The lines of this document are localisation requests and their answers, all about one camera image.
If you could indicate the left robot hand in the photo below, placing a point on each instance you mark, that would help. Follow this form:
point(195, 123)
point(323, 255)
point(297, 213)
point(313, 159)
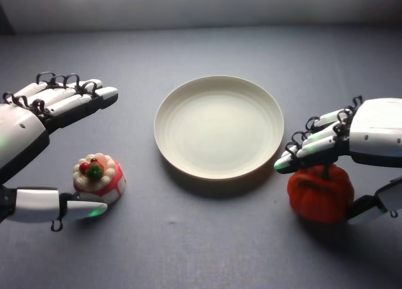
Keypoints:
point(22, 135)

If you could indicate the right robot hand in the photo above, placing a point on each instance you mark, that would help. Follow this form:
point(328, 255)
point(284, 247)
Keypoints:
point(373, 138)

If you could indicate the orange toy pumpkin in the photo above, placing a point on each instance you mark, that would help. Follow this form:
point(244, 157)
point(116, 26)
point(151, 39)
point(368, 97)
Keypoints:
point(317, 194)

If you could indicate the toy cake with red icing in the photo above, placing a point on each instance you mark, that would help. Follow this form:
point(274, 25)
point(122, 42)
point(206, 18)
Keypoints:
point(100, 182)

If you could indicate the round white plate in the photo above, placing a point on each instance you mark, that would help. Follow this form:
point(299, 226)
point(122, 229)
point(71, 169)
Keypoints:
point(219, 141)

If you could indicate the grey table cloth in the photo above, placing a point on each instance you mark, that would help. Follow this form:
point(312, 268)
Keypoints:
point(201, 254)

